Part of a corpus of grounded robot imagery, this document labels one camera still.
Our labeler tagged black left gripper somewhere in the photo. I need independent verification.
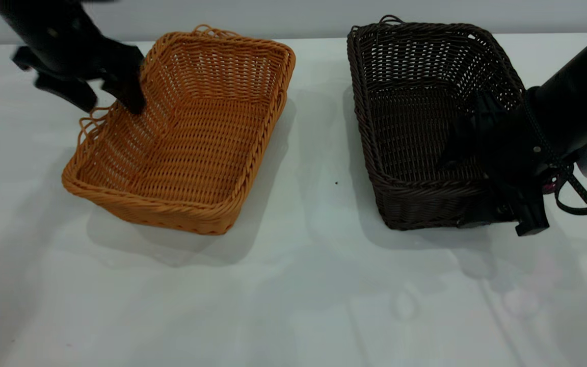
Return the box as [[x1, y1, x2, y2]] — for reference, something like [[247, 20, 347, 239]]
[[12, 31, 147, 116]]

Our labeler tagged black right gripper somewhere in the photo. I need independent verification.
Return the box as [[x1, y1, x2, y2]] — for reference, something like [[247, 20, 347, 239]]
[[439, 89, 575, 237]]

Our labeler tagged dark brown wicker basket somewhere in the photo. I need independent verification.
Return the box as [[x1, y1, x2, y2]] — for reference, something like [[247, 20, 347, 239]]
[[347, 15, 528, 231]]

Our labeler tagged orange wicker basket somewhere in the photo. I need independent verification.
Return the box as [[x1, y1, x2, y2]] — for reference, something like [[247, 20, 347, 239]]
[[62, 24, 297, 236]]

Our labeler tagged black flat looped cable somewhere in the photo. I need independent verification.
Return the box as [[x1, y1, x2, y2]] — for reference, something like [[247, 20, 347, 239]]
[[553, 128, 587, 216]]

